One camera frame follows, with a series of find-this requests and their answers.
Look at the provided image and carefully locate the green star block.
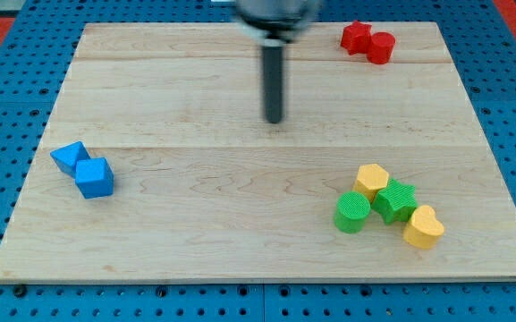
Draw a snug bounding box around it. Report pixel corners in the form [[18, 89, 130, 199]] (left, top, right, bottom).
[[371, 178, 419, 225]]

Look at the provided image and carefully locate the red star block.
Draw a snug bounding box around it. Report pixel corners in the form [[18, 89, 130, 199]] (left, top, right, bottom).
[[340, 21, 372, 55]]

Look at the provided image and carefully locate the wooden board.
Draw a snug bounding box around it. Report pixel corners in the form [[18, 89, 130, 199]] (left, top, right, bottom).
[[0, 22, 516, 284]]

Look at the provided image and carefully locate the green cylinder block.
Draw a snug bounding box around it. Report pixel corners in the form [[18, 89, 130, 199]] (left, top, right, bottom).
[[334, 191, 371, 233]]

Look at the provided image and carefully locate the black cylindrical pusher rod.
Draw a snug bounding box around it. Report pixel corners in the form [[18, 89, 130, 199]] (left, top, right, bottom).
[[261, 39, 283, 123]]

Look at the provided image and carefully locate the yellow hexagon block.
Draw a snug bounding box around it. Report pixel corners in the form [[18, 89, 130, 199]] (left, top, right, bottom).
[[352, 164, 390, 203]]

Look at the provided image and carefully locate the blue cube block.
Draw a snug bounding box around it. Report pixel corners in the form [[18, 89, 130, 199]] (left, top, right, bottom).
[[75, 157, 114, 199]]

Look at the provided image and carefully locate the red cylinder block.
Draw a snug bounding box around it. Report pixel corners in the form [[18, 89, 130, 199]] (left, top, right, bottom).
[[367, 32, 396, 64]]

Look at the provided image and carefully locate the yellow heart block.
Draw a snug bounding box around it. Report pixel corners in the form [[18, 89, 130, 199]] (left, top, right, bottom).
[[402, 205, 445, 250]]

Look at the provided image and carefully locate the blue triangle block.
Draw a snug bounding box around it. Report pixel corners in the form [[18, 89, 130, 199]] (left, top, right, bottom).
[[50, 141, 90, 178]]

